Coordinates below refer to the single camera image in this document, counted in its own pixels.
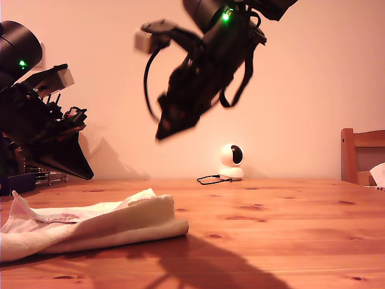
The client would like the cream terry tea towel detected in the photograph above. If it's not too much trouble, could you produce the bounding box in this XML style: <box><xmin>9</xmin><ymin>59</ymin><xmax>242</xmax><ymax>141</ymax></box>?
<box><xmin>0</xmin><ymin>188</ymin><xmax>189</xmax><ymax>263</ymax></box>

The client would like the dark blue box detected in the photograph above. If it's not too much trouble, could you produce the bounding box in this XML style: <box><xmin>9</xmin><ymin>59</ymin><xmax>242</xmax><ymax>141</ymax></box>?
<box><xmin>0</xmin><ymin>173</ymin><xmax>37</xmax><ymax>196</ymax></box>

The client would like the wooden chair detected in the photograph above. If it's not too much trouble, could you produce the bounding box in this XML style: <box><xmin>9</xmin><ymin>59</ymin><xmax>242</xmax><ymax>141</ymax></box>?
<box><xmin>341</xmin><ymin>128</ymin><xmax>385</xmax><ymax>186</ymax></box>

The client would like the white tissue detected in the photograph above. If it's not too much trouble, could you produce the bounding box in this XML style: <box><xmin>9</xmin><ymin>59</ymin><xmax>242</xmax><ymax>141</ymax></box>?
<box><xmin>369</xmin><ymin>162</ymin><xmax>385</xmax><ymax>191</ymax></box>

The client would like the thin black camera cable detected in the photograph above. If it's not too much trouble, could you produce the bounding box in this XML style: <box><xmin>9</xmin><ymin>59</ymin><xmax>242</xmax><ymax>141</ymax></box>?
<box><xmin>197</xmin><ymin>174</ymin><xmax>234</xmax><ymax>185</ymax></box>

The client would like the white round security camera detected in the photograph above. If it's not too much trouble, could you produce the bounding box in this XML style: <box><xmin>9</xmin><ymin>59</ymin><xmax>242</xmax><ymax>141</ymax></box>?
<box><xmin>218</xmin><ymin>143</ymin><xmax>245</xmax><ymax>181</ymax></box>

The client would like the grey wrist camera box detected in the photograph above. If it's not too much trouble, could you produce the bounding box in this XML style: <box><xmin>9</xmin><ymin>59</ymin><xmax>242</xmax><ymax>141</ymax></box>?
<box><xmin>134</xmin><ymin>19</ymin><xmax>181</xmax><ymax>54</ymax></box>
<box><xmin>17</xmin><ymin>63</ymin><xmax>75</xmax><ymax>98</ymax></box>

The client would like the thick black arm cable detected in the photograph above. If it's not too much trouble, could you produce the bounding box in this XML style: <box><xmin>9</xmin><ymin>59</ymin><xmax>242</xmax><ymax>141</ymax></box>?
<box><xmin>219</xmin><ymin>52</ymin><xmax>255</xmax><ymax>108</ymax></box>

